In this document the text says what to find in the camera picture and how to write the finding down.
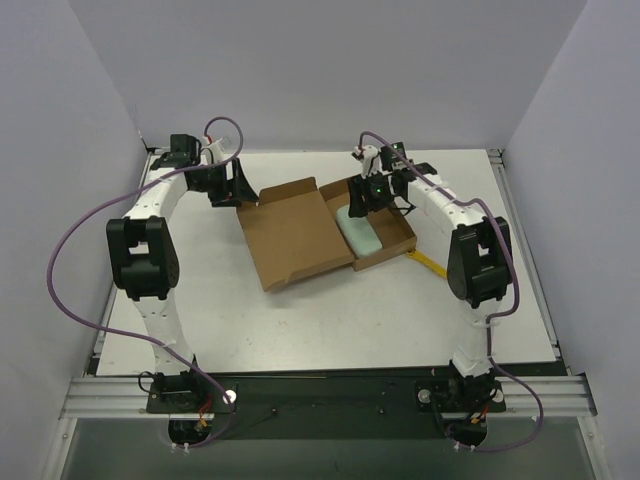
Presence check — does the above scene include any light blue zipper pouch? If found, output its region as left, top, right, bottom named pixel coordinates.
left=336, top=205, right=383, bottom=259

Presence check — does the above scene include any brown cardboard express box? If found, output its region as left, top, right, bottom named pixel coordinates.
left=236, top=177, right=417, bottom=292

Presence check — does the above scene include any yellow utility knife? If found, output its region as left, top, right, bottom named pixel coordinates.
left=407, top=250, right=447, bottom=279

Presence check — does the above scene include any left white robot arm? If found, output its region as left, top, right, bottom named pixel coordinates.
left=106, top=134, right=258, bottom=412

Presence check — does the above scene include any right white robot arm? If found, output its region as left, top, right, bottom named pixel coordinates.
left=345, top=142, right=520, bottom=386

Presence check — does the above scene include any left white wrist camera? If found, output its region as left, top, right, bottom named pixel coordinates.
left=201, top=136, right=232, bottom=164

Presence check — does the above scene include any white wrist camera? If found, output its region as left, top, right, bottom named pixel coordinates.
left=201, top=136, right=232, bottom=164
left=352, top=145, right=381, bottom=179

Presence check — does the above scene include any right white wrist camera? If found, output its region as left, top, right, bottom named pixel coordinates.
left=352, top=145, right=381, bottom=179

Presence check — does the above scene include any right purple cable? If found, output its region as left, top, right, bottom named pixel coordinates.
left=358, top=131, right=546, bottom=454

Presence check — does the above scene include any purple cable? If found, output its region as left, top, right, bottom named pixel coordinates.
left=45, top=116, right=245, bottom=449
left=358, top=131, right=546, bottom=454

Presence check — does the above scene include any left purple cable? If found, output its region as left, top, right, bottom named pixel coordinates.
left=45, top=116, right=245, bottom=449

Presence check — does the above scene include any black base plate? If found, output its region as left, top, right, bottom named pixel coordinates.
left=138, top=368, right=506, bottom=445

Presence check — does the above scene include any aluminium front rail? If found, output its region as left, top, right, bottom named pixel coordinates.
left=61, top=376, right=597, bottom=420

